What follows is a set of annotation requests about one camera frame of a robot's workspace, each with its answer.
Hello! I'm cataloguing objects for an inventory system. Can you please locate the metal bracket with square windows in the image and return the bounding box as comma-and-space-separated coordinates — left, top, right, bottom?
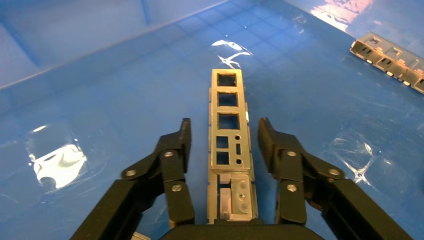
206, 68, 260, 223

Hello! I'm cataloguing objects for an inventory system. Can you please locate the grey tabbed metal bracket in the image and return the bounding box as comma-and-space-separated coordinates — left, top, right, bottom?
349, 31, 424, 96

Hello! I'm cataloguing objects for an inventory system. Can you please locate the blue plastic bin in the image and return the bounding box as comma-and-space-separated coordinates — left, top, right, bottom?
0, 0, 424, 240

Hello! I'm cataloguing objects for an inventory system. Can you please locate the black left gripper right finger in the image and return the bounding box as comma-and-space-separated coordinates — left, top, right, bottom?
257, 117, 415, 240

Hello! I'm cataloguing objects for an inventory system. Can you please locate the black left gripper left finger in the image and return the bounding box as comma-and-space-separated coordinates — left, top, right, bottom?
68, 117, 196, 240

